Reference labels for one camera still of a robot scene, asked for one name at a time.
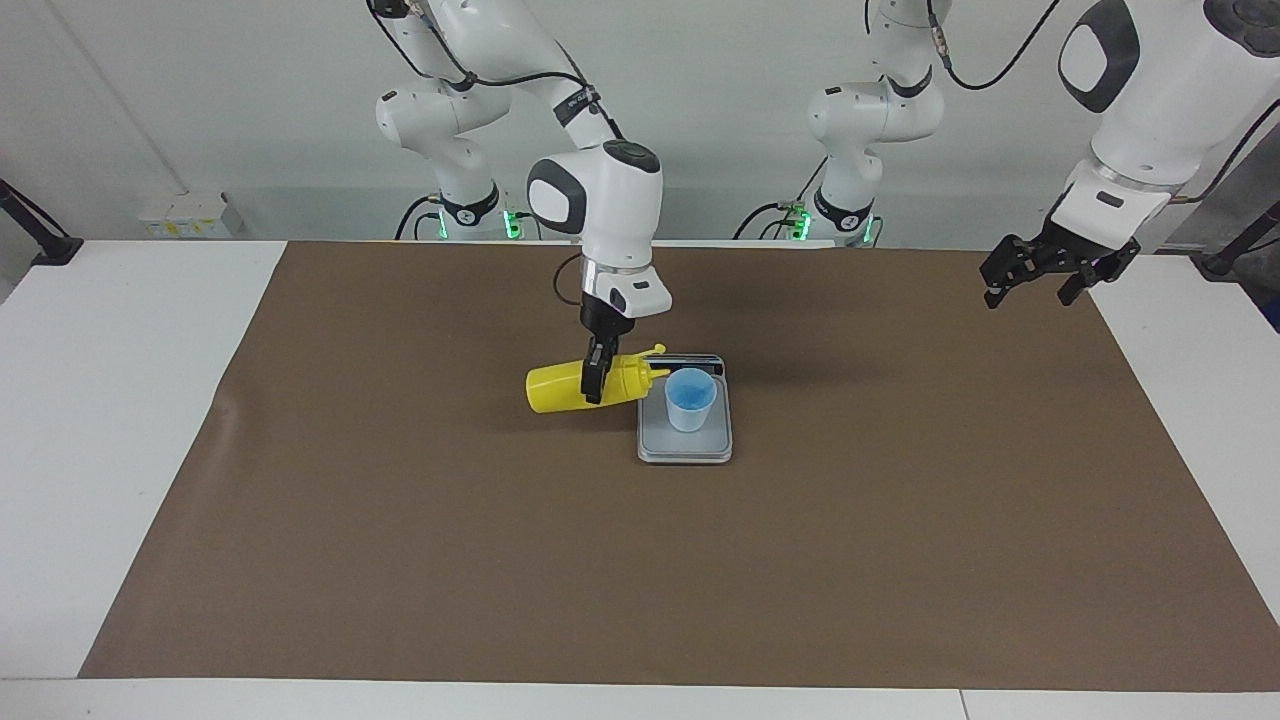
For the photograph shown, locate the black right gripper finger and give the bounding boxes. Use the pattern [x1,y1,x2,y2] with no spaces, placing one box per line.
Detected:
[582,336,621,406]

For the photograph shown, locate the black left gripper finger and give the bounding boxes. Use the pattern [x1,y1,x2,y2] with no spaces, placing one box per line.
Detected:
[980,234,1043,311]
[1058,240,1142,307]

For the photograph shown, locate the yellow squeeze bottle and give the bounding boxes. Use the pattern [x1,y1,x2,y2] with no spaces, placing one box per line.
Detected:
[526,344,671,415]

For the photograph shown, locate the light blue plastic cup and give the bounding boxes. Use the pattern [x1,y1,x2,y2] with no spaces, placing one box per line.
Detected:
[664,367,718,434]

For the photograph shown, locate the silver digital kitchen scale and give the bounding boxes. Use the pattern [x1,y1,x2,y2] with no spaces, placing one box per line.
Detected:
[637,353,734,465]

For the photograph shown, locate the black clamp stand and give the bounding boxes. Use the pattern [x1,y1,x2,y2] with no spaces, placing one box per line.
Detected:
[1200,200,1280,278]
[0,180,84,267]

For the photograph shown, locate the brown paper table mat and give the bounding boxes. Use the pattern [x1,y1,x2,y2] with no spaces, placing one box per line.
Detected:
[78,240,1280,693]

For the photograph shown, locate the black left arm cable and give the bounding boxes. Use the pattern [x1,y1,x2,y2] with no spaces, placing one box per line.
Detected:
[922,0,1280,206]

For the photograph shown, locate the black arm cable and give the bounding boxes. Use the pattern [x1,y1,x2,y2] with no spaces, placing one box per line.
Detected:
[922,0,1280,206]
[368,0,627,306]

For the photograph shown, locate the black base cable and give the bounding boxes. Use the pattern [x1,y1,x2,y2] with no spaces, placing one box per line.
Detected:
[733,155,831,241]
[395,193,446,241]

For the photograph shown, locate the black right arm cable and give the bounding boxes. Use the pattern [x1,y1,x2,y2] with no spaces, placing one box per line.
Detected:
[368,0,627,306]

